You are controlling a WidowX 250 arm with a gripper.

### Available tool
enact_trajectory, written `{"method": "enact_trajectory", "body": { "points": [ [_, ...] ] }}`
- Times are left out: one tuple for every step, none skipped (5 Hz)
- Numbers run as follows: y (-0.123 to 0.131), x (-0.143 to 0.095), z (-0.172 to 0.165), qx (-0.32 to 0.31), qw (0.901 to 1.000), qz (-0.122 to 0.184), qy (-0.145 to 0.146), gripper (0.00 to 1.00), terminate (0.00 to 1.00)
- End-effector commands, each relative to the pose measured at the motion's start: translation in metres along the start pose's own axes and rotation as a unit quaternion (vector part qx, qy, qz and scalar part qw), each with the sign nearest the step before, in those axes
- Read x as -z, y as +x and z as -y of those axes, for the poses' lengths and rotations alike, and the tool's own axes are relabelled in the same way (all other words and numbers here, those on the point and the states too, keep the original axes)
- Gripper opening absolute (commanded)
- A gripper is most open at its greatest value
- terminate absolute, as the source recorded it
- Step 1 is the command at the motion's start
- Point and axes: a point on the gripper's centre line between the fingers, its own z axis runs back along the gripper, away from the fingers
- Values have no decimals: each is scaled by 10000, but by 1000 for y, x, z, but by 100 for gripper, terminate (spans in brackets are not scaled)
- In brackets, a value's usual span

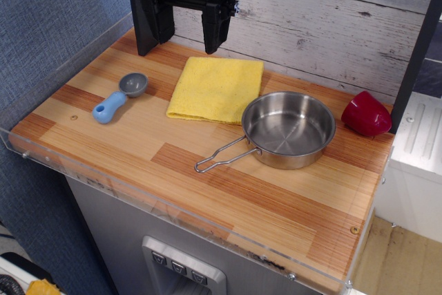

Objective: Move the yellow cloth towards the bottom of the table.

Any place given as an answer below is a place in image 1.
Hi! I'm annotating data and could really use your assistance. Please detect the yellow towel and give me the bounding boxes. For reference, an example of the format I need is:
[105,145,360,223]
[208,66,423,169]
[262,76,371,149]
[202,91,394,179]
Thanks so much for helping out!
[166,57,264,124]

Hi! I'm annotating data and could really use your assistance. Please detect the stainless steel pan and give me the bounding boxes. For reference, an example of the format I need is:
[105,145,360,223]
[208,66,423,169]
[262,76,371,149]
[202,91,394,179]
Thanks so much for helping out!
[194,91,336,173]

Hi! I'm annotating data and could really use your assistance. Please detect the clear acrylic shelf guard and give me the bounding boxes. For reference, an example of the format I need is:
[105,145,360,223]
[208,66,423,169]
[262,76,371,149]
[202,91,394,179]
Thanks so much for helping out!
[8,31,394,294]

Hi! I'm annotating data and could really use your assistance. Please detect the blue grey ice cream scoop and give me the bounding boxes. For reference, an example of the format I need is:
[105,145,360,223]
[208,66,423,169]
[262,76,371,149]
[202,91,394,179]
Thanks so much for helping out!
[92,73,148,124]

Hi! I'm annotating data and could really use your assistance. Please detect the red plastic cup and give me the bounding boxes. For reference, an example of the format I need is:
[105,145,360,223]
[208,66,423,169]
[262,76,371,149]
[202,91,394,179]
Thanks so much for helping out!
[341,91,392,137]

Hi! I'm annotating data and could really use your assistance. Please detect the toy fridge water dispenser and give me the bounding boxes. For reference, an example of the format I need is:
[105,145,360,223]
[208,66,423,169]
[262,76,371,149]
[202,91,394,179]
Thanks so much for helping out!
[142,236,227,294]

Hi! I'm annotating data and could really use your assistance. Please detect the white toy sink unit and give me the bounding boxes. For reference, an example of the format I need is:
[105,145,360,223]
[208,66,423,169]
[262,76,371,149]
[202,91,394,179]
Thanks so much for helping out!
[374,93,441,242]

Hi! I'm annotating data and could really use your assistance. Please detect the yellow object bottom left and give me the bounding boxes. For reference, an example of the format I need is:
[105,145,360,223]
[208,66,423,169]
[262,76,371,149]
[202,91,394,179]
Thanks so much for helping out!
[26,279,61,295]

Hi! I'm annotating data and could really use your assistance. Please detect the black right shelf post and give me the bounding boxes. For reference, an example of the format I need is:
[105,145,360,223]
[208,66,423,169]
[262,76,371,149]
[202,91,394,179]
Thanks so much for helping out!
[390,0,441,134]

